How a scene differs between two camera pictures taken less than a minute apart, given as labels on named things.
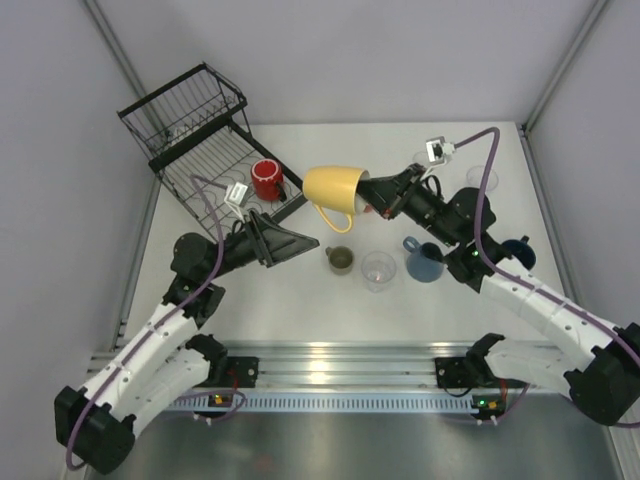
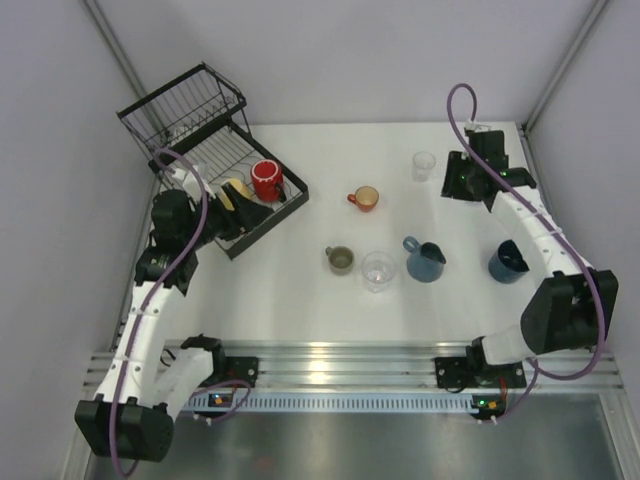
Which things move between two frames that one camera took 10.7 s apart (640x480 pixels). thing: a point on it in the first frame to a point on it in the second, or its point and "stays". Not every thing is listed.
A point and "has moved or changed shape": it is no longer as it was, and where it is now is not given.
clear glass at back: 421,158 stays
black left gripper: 258,240 to 232,211
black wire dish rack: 195,131 stays
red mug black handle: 268,181 stays
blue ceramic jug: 425,262 stays
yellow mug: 335,188 has moved or changed shape
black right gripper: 400,191 to 455,176
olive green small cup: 340,259 stays
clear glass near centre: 377,268 stays
